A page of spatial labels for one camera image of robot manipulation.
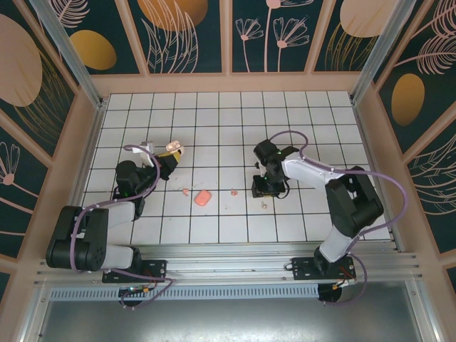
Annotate grey metal sheet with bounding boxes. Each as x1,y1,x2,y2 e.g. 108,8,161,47
21,281,439,342

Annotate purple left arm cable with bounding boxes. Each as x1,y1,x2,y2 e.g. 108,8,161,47
70,143,175,310

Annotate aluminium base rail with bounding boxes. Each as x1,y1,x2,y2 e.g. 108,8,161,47
33,240,421,288

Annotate grey slotted cable duct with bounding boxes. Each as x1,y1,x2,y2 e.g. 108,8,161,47
48,284,320,302

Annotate aluminium frame post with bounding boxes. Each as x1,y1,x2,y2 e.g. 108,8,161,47
349,0,427,106
27,0,108,110

